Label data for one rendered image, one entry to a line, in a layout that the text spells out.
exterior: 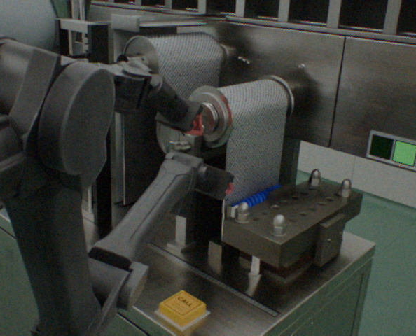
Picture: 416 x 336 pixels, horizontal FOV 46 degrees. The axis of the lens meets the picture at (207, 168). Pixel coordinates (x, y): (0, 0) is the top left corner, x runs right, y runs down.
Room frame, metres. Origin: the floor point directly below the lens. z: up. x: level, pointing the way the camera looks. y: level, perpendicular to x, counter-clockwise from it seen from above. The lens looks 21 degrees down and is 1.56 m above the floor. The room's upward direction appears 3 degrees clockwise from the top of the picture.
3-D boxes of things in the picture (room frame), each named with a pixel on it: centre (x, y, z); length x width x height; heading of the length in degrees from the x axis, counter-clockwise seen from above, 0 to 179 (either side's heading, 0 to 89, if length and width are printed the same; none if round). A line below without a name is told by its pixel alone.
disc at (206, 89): (1.14, 0.00, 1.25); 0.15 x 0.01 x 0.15; 49
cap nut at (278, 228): (0.99, -0.17, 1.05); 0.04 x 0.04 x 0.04
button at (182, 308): (0.86, 0.04, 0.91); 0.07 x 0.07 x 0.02; 49
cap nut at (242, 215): (1.05, -0.09, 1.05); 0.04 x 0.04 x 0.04
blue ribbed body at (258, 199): (1.18, -0.14, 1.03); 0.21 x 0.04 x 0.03; 139
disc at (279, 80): (1.33, -0.16, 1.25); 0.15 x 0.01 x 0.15; 49
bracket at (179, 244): (1.13, 0.06, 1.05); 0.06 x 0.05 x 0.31; 139
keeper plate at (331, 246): (1.09, -0.32, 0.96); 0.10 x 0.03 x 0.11; 139
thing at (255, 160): (1.19, -0.12, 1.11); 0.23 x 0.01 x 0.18; 139
